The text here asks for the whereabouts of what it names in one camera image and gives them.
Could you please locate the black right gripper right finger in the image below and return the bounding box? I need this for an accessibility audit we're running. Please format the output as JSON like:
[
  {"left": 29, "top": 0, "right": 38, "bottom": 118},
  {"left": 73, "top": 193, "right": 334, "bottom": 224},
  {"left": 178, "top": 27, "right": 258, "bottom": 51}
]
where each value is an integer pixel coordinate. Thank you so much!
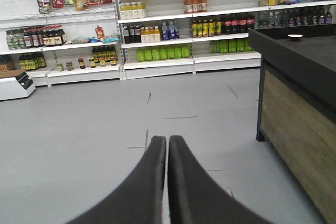
[{"left": 167, "top": 135, "right": 269, "bottom": 223}]

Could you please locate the small white dish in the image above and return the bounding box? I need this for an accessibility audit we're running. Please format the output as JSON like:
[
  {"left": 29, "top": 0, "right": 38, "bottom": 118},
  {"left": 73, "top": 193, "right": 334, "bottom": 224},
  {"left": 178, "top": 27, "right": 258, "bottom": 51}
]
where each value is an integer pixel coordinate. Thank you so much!
[{"left": 287, "top": 34, "right": 303, "bottom": 42}]

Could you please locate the white machine on floor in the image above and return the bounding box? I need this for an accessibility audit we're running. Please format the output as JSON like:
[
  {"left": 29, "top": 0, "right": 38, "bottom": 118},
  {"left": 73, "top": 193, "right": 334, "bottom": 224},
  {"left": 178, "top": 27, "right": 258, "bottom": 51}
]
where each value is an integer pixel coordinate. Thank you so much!
[{"left": 0, "top": 69, "right": 36, "bottom": 101}]

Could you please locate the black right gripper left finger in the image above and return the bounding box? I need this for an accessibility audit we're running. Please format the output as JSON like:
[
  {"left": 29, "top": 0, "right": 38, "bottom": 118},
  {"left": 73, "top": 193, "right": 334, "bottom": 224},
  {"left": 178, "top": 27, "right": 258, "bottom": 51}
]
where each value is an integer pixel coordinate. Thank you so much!
[{"left": 69, "top": 136, "right": 166, "bottom": 223}]

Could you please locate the white store shelving unit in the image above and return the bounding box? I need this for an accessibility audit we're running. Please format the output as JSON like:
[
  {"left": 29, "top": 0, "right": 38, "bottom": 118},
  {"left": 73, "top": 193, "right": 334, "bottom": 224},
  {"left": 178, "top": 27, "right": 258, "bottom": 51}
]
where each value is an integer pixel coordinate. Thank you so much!
[{"left": 1, "top": 0, "right": 335, "bottom": 86}]

